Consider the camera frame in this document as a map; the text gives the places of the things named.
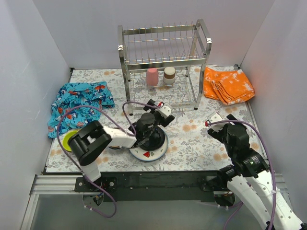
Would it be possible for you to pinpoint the white brown steel cup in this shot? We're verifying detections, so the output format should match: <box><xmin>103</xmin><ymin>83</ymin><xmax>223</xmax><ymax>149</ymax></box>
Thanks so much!
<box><xmin>163</xmin><ymin>67</ymin><xmax>176</xmax><ymax>85</ymax></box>

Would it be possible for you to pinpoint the lime green bowl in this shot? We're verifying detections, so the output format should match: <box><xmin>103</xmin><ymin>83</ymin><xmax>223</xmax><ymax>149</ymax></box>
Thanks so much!
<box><xmin>62</xmin><ymin>129</ymin><xmax>78</xmax><ymax>152</ymax></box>

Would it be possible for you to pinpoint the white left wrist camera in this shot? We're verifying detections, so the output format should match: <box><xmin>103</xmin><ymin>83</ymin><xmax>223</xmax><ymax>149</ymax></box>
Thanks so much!
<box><xmin>155</xmin><ymin>102</ymin><xmax>173</xmax><ymax>118</ymax></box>

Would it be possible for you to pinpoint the orange white folded cloth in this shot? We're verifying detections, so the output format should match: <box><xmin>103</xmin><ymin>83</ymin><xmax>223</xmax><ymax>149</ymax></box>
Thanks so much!
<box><xmin>203</xmin><ymin>67</ymin><xmax>255</xmax><ymax>105</ymax></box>

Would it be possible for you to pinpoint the blue shark print cloth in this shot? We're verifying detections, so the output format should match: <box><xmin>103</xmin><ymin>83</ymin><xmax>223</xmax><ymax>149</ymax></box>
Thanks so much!
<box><xmin>47</xmin><ymin>81</ymin><xmax>115</xmax><ymax>138</ymax></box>

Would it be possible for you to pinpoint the black glossy plate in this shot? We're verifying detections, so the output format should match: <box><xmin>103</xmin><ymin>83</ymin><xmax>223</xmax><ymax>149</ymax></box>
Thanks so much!
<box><xmin>141</xmin><ymin>127</ymin><xmax>165</xmax><ymax>151</ymax></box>

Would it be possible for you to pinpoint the steel two-tier dish rack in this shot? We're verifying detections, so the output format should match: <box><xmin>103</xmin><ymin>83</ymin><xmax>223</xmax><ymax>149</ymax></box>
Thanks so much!
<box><xmin>118</xmin><ymin>19</ymin><xmax>212</xmax><ymax>110</ymax></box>

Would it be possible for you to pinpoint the aluminium frame rail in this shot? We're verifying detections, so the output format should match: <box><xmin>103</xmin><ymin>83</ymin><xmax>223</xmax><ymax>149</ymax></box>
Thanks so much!
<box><xmin>20</xmin><ymin>174</ymin><xmax>82</xmax><ymax>230</ymax></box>

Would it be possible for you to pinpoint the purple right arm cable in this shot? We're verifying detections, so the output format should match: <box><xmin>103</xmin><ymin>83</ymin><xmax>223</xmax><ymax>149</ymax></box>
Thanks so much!
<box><xmin>206</xmin><ymin>119</ymin><xmax>278</xmax><ymax>230</ymax></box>

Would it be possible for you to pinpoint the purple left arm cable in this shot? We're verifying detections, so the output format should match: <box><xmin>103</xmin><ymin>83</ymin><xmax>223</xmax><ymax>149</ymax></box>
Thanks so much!
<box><xmin>56</xmin><ymin>101</ymin><xmax>161</xmax><ymax>218</ymax></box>

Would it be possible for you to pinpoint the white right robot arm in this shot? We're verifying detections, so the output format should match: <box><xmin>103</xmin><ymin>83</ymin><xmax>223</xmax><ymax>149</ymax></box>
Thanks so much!
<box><xmin>205</xmin><ymin>112</ymin><xmax>307</xmax><ymax>230</ymax></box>

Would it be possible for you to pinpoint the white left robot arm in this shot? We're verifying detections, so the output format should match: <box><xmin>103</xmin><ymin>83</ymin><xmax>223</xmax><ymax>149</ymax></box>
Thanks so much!
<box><xmin>68</xmin><ymin>100</ymin><xmax>175</xmax><ymax>192</ymax></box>

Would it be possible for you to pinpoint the floral table mat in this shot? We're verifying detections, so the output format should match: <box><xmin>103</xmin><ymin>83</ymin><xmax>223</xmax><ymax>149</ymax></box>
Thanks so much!
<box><xmin>45</xmin><ymin>66</ymin><xmax>266</xmax><ymax>173</ymax></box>

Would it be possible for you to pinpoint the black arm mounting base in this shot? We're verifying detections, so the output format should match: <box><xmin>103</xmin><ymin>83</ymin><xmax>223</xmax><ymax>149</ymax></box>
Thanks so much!
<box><xmin>74</xmin><ymin>171</ymin><xmax>239</xmax><ymax>208</ymax></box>

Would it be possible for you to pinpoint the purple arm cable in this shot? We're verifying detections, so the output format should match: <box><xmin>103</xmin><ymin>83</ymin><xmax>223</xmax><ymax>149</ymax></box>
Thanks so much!
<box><xmin>206</xmin><ymin>119</ymin><xmax>278</xmax><ymax>230</ymax></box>
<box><xmin>56</xmin><ymin>101</ymin><xmax>161</xmax><ymax>218</ymax></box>

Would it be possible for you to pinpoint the white plate with strawberry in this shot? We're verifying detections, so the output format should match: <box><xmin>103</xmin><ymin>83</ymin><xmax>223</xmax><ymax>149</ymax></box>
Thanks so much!
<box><xmin>129</xmin><ymin>133</ymin><xmax>168</xmax><ymax>162</ymax></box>

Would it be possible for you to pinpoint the pink plastic cup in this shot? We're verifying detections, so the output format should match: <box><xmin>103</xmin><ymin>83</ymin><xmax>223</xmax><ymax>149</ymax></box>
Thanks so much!
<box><xmin>146</xmin><ymin>68</ymin><xmax>159</xmax><ymax>87</ymax></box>

